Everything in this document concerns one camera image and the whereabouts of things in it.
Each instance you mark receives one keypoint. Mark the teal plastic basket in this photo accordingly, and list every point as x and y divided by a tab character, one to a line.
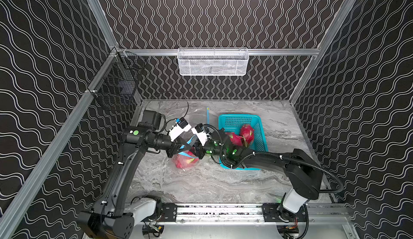
233	123

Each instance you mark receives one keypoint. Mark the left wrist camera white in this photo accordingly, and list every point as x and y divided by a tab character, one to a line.
181	126

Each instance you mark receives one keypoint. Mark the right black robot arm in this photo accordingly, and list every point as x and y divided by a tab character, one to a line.
303	173

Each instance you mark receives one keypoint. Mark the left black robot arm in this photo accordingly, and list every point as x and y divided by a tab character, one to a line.
109	218

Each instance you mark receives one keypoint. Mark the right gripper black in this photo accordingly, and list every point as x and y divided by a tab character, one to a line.
198	151

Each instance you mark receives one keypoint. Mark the black wire wall basket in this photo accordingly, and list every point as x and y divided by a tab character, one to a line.
117	90

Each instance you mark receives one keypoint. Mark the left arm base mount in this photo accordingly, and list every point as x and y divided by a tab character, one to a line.
164	212

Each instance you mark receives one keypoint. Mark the dragon fruit bag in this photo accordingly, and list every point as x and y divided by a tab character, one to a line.
186	161
247	132
236	139

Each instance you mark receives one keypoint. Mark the white mesh wall basket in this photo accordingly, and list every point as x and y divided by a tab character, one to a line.
213	61

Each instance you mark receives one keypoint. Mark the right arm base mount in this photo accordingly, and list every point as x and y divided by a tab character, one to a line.
276	213

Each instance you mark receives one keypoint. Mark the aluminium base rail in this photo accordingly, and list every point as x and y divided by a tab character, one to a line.
251	214

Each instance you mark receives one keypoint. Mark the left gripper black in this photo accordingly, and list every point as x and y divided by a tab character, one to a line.
174	147

